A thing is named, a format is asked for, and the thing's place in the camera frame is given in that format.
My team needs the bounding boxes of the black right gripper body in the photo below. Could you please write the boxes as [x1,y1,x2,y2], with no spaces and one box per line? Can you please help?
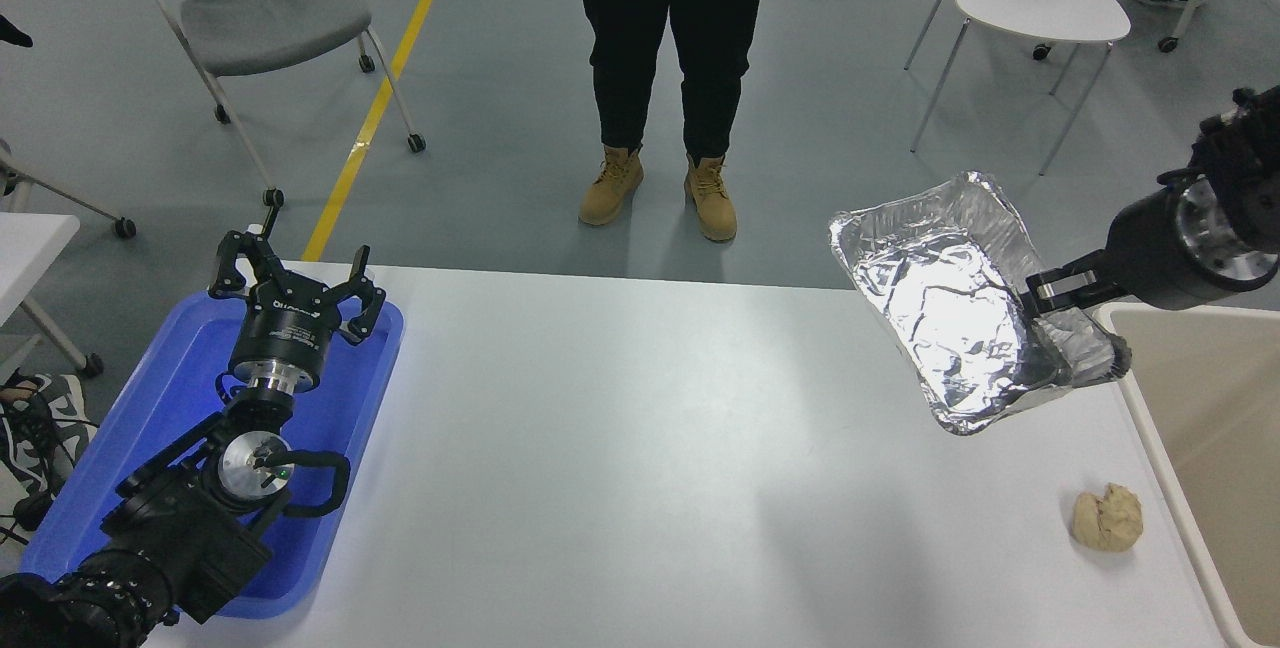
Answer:
[1105,186,1241,311]

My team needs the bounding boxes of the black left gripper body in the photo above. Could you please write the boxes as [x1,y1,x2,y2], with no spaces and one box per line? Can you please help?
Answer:
[228,293,341,379]

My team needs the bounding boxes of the silver foil tray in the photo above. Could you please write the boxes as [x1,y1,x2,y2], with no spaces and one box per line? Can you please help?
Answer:
[828,171,1126,436]

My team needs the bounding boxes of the large pale bin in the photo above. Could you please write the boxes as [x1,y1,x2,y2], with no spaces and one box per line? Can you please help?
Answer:
[1095,303,1280,648]

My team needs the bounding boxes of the chair leg with caster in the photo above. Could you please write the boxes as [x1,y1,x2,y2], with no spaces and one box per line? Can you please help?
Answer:
[0,138,138,239]

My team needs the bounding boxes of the blue plastic tray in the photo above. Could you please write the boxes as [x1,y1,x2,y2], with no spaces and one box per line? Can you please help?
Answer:
[18,290,406,621]

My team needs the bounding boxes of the crumpled tan paper ball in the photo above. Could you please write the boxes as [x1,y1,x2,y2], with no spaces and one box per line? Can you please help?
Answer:
[1070,483,1144,553]

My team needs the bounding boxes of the small white table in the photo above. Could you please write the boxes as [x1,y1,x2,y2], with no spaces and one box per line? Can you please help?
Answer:
[0,213,104,377]

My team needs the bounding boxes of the grey padded chair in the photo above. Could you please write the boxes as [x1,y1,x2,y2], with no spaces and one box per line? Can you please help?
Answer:
[107,0,428,209]

